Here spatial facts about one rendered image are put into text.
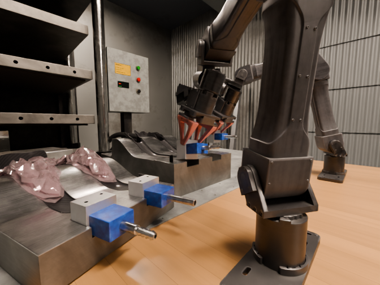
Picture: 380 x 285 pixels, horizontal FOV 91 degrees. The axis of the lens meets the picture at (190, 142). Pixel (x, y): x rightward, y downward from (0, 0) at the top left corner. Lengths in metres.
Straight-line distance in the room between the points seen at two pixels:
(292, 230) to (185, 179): 0.31
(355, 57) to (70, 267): 2.58
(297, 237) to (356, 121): 2.26
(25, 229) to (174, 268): 0.20
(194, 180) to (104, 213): 0.30
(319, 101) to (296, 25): 0.58
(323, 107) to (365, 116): 1.69
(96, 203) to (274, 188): 0.24
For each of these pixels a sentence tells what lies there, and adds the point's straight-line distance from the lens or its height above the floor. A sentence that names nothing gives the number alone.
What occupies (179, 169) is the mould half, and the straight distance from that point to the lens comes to 0.48.
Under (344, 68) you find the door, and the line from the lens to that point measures 2.56.
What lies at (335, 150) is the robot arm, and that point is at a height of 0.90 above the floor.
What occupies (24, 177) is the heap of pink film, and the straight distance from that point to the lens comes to 0.43.
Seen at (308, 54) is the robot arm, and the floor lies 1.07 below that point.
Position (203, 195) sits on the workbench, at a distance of 0.52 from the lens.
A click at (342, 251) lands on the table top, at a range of 0.40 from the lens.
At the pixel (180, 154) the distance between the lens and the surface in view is 0.51.
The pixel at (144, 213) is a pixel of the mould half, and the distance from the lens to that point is 0.37.
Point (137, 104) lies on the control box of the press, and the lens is 1.41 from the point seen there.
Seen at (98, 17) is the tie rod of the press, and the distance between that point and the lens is 1.29.
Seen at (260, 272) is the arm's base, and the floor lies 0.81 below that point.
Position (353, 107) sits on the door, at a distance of 2.50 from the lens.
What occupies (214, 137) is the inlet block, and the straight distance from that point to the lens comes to 0.80.
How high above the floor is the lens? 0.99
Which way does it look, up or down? 6 degrees down
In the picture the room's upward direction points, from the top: straight up
